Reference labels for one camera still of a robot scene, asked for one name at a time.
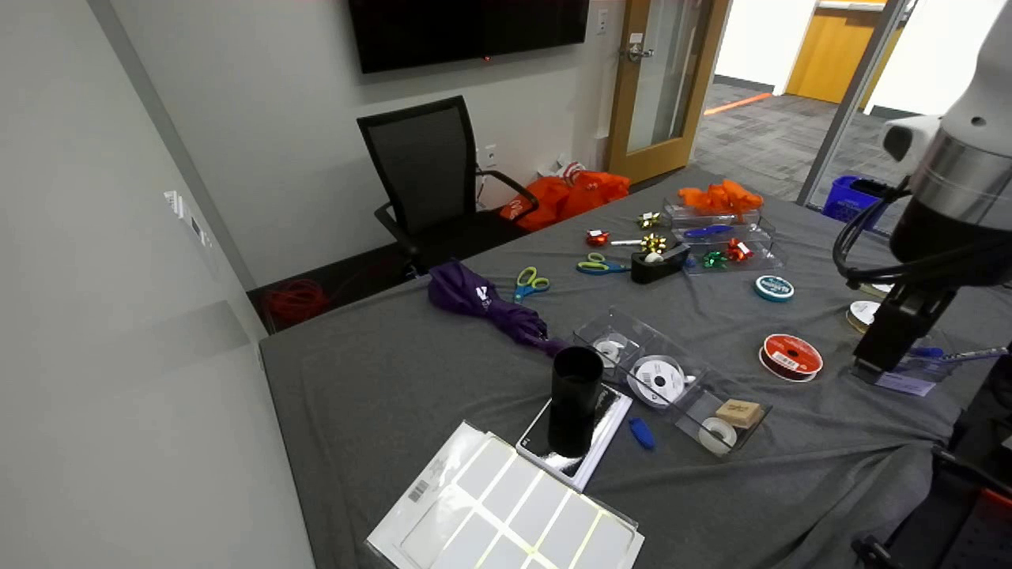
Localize yellow wooden door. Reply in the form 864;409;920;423
784;4;901;107

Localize blue clip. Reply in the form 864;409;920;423
626;415;656;456

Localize blue bin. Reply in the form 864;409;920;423
818;171;887;224

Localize teal yellow scissors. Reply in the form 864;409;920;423
575;249;632;277

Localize white shallow tray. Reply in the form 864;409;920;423
511;383;635;494

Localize gray table cloth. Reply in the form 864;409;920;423
256;167;1012;569

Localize black mesh office chair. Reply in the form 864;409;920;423
354;92;545;277

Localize clear case with bows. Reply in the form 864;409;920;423
662;199;784;273

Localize small clear plastic box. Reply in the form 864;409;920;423
871;340;1004;400

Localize plain white ribbon spool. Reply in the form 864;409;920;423
847;296;886;328

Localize orange tissue cloth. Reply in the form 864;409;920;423
676;178;769;218

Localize purple ribbon bundle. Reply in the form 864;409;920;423
424;260;564;357

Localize wooden stamp block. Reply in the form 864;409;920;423
715;395;769;430

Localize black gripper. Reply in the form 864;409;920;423
849;281;958;376

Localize black tape dispenser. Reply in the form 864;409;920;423
630;242;693;283

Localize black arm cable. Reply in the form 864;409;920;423
828;182;916;295

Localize white ribbon spool with barcode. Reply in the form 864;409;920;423
626;354;693;411

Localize teal round lid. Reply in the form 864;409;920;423
749;273;800;303

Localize clear three-segment plastic case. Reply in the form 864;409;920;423
581;310;770;462

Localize white label sheets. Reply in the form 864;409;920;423
362;419;644;569

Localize black wall television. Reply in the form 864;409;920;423
343;0;591;76

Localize blue pen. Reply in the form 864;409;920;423
910;344;1004;367

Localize black cylinder cup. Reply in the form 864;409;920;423
548;344;608;458

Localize red cable coil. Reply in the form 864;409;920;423
263;277;334;328

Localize orange bag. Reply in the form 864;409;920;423
495;167;632;234

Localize metal glass door frame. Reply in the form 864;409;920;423
792;0;920;210

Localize blue gift bow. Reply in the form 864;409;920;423
676;221;736;242

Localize wooden door with glass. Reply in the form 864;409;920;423
605;0;733;185

